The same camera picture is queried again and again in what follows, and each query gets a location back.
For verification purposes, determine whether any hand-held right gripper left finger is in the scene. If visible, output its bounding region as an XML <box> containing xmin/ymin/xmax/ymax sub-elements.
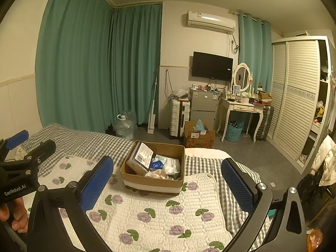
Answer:
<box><xmin>26</xmin><ymin>155</ymin><xmax>114</xmax><ymax>252</ymax></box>

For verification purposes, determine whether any white dressing table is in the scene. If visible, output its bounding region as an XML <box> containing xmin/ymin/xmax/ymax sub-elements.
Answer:
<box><xmin>219</xmin><ymin>94</ymin><xmax>264</xmax><ymax>143</ymax></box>

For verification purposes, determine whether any white tissue pack barcode label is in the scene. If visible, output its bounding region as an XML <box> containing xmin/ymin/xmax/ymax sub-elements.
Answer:
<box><xmin>125</xmin><ymin>142</ymin><xmax>154</xmax><ymax>176</ymax></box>

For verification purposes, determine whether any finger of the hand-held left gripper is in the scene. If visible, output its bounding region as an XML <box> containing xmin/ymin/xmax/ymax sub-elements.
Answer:
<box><xmin>25</xmin><ymin>140</ymin><xmax>57</xmax><ymax>168</ymax></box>
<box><xmin>0</xmin><ymin>130</ymin><xmax>30</xmax><ymax>162</ymax></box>

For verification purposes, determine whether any dark suitcase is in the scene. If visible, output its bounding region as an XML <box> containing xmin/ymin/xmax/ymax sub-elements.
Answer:
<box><xmin>253</xmin><ymin>105</ymin><xmax>274</xmax><ymax>142</ymax></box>

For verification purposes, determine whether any oval white mirror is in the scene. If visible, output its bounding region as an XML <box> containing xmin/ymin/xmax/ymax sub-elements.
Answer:
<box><xmin>233</xmin><ymin>62</ymin><xmax>252</xmax><ymax>93</ymax></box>

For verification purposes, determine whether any orange plastic bag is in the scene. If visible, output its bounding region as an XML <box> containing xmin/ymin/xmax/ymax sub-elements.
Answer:
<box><xmin>307</xmin><ymin>230</ymin><xmax>324</xmax><ymax>252</ymax></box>

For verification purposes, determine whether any blue tissue packet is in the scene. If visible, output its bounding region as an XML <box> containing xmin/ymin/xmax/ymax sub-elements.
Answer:
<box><xmin>150</xmin><ymin>155</ymin><xmax>168</xmax><ymax>170</ymax></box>

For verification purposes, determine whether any white slatted wardrobe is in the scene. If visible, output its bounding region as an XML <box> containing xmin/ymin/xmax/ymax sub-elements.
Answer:
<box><xmin>270</xmin><ymin>35</ymin><xmax>336</xmax><ymax>175</ymax></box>

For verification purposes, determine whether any silver small fridge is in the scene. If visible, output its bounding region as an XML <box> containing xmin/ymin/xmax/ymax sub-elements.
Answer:
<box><xmin>189</xmin><ymin>87</ymin><xmax>218</xmax><ymax>130</ymax></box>

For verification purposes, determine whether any green curtain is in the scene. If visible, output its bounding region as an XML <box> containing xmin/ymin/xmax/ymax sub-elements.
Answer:
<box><xmin>110</xmin><ymin>3</ymin><xmax>163</xmax><ymax>126</ymax></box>
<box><xmin>238</xmin><ymin>13</ymin><xmax>272</xmax><ymax>92</ymax></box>
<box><xmin>35</xmin><ymin>0</ymin><xmax>116</xmax><ymax>132</ymax></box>

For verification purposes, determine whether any black wall television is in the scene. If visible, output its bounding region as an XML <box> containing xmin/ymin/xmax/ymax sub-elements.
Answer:
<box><xmin>192</xmin><ymin>51</ymin><xmax>234</xmax><ymax>82</ymax></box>

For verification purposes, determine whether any small brown box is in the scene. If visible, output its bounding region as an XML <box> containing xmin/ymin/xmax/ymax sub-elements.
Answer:
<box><xmin>257</xmin><ymin>91</ymin><xmax>272</xmax><ymax>103</ymax></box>

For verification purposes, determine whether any brown cardboard box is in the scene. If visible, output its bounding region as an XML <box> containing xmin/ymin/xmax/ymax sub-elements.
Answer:
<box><xmin>120</xmin><ymin>140</ymin><xmax>185</xmax><ymax>196</ymax></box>

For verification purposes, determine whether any clear water jug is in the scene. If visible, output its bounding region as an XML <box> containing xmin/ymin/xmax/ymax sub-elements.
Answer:
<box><xmin>113</xmin><ymin>114</ymin><xmax>134</xmax><ymax>139</ymax></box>

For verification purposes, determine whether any white flat mop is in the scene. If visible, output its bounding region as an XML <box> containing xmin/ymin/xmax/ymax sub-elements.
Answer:
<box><xmin>147</xmin><ymin>75</ymin><xmax>158</xmax><ymax>134</ymax></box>

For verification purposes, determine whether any person's left hand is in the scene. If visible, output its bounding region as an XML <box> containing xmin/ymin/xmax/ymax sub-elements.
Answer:
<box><xmin>0</xmin><ymin>197</ymin><xmax>28</xmax><ymax>234</ymax></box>

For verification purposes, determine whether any printed cardboard box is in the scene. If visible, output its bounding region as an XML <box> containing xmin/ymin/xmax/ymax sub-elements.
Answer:
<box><xmin>183</xmin><ymin>121</ymin><xmax>216</xmax><ymax>148</ymax></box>

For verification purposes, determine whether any clear plastic bag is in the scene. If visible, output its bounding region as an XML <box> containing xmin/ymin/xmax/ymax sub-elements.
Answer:
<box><xmin>171</xmin><ymin>88</ymin><xmax>189</xmax><ymax>101</ymax></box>

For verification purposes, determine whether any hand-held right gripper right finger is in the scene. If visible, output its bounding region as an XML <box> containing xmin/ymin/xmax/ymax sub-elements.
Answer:
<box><xmin>220</xmin><ymin>158</ymin><xmax>307</xmax><ymax>252</ymax></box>

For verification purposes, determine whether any teal plastic basket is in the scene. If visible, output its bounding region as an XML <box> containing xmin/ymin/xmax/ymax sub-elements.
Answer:
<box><xmin>226</xmin><ymin>121</ymin><xmax>244</xmax><ymax>141</ymax></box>

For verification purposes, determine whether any white cotton cloth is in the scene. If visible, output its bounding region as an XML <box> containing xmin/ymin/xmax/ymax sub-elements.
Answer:
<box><xmin>163</xmin><ymin>160</ymin><xmax>181</xmax><ymax>175</ymax></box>

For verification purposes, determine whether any white mattress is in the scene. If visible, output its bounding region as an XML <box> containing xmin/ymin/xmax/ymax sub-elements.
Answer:
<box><xmin>185</xmin><ymin>148</ymin><xmax>231</xmax><ymax>161</ymax></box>

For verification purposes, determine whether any white ribbed suitcase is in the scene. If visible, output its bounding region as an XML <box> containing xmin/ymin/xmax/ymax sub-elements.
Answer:
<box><xmin>169</xmin><ymin>100</ymin><xmax>191</xmax><ymax>138</ymax></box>

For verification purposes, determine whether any floral quilted blanket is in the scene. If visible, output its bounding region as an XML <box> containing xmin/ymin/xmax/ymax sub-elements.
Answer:
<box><xmin>37</xmin><ymin>155</ymin><xmax>234</xmax><ymax>252</ymax></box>

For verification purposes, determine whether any white jacket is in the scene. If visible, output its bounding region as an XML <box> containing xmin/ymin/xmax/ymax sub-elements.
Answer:
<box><xmin>312</xmin><ymin>134</ymin><xmax>336</xmax><ymax>181</ymax></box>

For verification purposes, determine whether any white air conditioner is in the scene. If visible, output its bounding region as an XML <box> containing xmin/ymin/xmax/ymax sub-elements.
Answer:
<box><xmin>187</xmin><ymin>10</ymin><xmax>236</xmax><ymax>34</ymax></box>

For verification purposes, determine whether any cream cloth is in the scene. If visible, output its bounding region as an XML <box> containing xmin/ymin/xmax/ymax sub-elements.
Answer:
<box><xmin>144</xmin><ymin>169</ymin><xmax>171</xmax><ymax>181</ymax></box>

